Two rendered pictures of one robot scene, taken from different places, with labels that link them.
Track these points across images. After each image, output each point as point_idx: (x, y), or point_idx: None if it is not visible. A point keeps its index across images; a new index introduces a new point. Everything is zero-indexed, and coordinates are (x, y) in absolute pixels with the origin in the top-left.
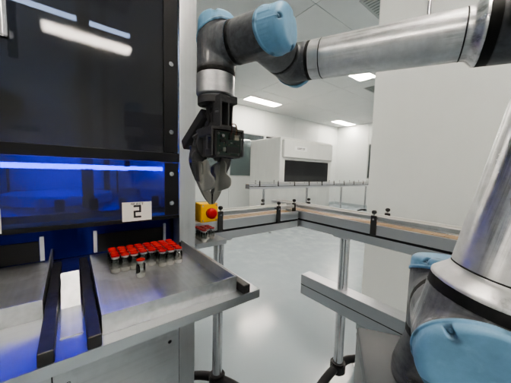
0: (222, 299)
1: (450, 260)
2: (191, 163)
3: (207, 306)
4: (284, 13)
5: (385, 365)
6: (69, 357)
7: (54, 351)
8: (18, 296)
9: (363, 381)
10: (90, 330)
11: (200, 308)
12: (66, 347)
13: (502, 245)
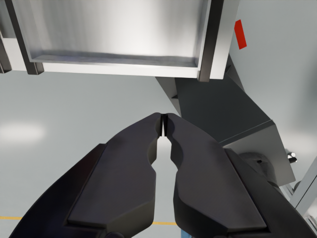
0: (170, 70)
1: None
2: (44, 210)
3: (147, 73)
4: None
5: (239, 151)
6: (21, 70)
7: (5, 72)
8: None
9: (221, 141)
10: (26, 63)
11: (139, 72)
12: (14, 54)
13: None
